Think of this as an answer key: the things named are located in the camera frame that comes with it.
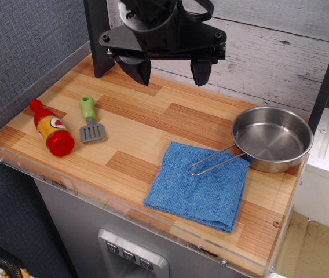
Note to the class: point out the white counter unit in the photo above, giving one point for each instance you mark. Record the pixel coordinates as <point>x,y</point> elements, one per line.
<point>311,198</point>

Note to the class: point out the dark left upright post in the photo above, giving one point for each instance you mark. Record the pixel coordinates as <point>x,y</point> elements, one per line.
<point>97,20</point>

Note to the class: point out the stainless steel saucepan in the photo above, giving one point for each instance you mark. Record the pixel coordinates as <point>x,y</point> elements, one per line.
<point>272,140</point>

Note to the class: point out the clear acrylic table guard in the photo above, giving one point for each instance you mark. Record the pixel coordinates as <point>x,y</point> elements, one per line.
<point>116,174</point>

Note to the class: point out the black yellow bag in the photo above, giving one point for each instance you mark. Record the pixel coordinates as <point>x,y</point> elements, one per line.
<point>2,263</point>

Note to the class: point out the red toy ketchup bottle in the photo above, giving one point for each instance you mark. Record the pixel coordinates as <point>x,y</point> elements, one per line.
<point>57,138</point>

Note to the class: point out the grey toy fridge cabinet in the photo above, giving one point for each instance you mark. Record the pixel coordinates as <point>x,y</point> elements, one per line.
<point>79,223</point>

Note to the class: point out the green handled grey toy spatula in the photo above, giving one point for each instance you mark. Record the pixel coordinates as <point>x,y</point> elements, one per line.
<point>92,131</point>

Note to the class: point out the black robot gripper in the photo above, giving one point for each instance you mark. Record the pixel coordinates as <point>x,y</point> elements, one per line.
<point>164,29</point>

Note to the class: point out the blue folded cloth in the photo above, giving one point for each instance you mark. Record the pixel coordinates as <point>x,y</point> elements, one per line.
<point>200,185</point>

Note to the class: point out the silver dispenser button panel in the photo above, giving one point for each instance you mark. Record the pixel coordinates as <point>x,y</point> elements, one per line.
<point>129,256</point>

